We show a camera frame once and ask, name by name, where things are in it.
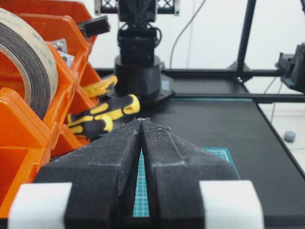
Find grey cable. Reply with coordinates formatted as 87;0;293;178
169;0;207;70

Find black frame post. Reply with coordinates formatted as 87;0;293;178
226;0;305;83

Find beige double-sided tape roll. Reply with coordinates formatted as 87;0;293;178
0;8;59;119

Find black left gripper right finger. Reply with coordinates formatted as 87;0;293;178
141;119;239;229

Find small grey cap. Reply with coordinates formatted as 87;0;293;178
284;130;296;143

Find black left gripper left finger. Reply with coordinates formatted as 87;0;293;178
34;119;141;229

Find yellow black screwdriver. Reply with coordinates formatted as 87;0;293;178
67;94;141;125
67;114;113;139

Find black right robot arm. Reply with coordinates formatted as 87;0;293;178
115;0;237;229

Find black device on right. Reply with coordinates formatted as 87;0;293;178
275;43;305;94

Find black aluminium extrusion bar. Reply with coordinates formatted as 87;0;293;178
77;16;111;39

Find yellow utility knife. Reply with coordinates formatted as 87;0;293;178
83;75;118;98

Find green cutting mat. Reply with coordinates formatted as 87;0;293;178
133;147;240;220

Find orange plastic container rack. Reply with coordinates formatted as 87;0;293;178
0;0;100;220

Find silver corner brackets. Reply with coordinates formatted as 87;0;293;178
51;38;74;67

